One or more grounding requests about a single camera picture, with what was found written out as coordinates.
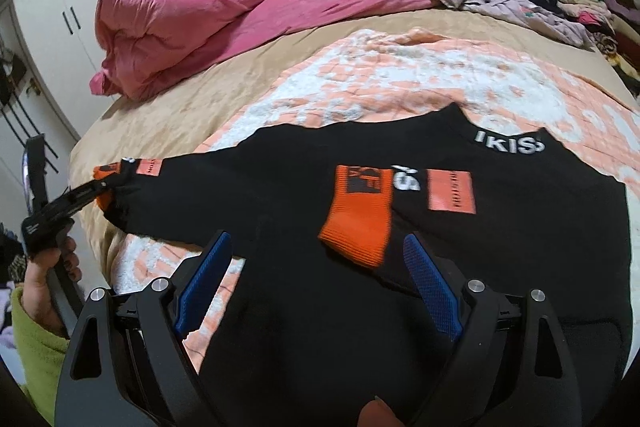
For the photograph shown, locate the beige bed sheet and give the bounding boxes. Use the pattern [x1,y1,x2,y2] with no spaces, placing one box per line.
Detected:
[69,4,640,270]

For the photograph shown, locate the person's right hand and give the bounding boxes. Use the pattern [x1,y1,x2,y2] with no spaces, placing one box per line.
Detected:
[360,398,404,427]

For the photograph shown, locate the person's left hand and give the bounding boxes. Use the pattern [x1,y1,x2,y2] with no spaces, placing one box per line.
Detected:
[22,234,84,339]

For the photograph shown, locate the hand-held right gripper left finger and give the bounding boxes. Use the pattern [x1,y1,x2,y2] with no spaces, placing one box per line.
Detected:
[54,231,232,427]

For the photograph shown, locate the stack of folded clothes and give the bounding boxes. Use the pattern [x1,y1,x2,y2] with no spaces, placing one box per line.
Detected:
[549,0,640,98]

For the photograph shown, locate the dark hanging clothes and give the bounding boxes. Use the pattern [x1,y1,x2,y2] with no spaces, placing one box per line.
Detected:
[0,47,28,106]

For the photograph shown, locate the peach and white patterned blanket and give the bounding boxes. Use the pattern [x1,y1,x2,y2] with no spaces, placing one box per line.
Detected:
[104,27,640,358]

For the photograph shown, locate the lilac printed garment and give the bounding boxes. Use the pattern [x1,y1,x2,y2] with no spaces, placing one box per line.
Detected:
[425,0,597,48]

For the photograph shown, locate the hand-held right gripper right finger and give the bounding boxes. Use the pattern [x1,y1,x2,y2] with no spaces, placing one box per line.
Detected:
[402,233,583,427]

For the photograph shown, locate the black metal rack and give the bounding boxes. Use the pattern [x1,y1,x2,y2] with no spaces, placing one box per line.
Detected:
[0,99,52,228]

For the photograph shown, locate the black sweater with orange patches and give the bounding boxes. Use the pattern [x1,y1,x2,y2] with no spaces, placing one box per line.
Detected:
[92,103,632,427]

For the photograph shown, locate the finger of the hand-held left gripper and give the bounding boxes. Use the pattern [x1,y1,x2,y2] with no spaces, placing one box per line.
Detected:
[62,178,120,214]

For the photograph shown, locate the pink quilt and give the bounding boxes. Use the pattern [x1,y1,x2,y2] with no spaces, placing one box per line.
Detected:
[89,0,451,101]

